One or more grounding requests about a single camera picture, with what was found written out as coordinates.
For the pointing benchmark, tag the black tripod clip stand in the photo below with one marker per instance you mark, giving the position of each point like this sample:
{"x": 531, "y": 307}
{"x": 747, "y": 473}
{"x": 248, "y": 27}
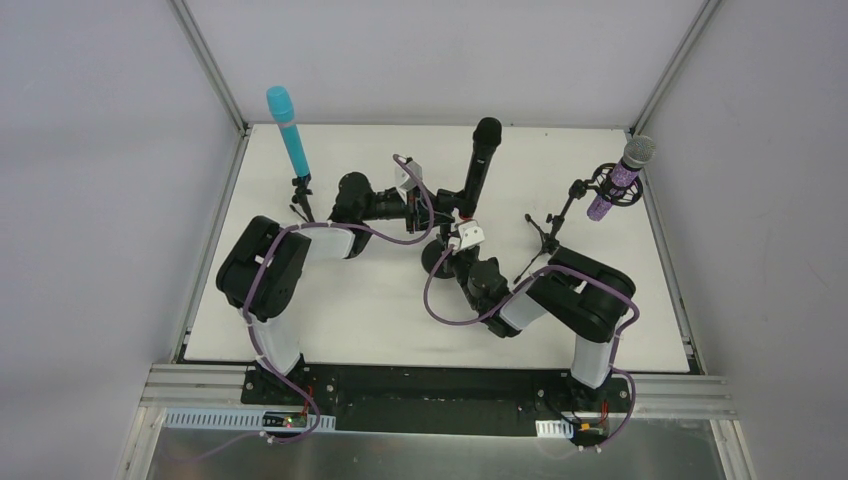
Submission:
{"x": 300, "y": 199}

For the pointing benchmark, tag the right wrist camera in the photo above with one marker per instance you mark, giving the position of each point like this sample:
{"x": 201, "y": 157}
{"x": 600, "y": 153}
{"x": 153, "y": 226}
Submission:
{"x": 466, "y": 235}

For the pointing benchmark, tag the round base mic stand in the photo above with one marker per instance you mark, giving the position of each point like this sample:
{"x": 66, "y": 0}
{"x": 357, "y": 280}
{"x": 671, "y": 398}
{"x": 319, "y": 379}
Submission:
{"x": 435, "y": 248}

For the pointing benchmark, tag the black microphone orange end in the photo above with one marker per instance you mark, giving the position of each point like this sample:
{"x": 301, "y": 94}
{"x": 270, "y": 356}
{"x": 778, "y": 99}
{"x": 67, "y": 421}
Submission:
{"x": 486, "y": 138}

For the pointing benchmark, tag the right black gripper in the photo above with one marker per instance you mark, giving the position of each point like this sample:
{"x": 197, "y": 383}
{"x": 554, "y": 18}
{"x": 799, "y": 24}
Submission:
{"x": 457, "y": 250}

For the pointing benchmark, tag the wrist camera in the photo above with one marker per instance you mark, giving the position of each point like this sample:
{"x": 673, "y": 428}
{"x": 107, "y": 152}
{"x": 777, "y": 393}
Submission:
{"x": 466, "y": 235}
{"x": 408, "y": 176}

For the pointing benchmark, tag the white cable duct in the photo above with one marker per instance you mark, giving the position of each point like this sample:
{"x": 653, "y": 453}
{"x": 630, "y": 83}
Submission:
{"x": 276, "y": 421}
{"x": 556, "y": 429}

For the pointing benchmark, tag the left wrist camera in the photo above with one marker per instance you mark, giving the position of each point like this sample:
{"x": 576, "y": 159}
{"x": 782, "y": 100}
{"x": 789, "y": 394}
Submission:
{"x": 408, "y": 176}

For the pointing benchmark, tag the purple glitter microphone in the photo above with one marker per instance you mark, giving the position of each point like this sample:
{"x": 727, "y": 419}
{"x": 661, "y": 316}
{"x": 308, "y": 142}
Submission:
{"x": 621, "y": 186}

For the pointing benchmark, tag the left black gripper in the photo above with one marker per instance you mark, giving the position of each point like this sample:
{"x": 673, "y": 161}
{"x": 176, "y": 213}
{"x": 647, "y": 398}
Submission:
{"x": 423, "y": 216}

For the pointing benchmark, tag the right white cable duct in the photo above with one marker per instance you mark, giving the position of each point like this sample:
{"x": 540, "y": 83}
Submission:
{"x": 556, "y": 429}

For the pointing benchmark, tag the tripod shock mount stand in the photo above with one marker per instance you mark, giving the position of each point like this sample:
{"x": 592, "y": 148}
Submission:
{"x": 577, "y": 191}

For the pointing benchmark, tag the blue toy microphone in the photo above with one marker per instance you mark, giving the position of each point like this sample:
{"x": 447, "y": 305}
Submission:
{"x": 282, "y": 111}

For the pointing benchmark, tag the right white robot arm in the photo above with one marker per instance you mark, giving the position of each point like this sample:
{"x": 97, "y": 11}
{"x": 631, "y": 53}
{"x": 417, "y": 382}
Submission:
{"x": 592, "y": 299}

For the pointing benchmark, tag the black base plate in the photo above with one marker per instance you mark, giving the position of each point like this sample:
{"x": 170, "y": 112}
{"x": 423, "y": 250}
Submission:
{"x": 442, "y": 401}

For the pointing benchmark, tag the left white cable duct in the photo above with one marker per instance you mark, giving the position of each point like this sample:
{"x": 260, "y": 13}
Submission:
{"x": 276, "y": 421}

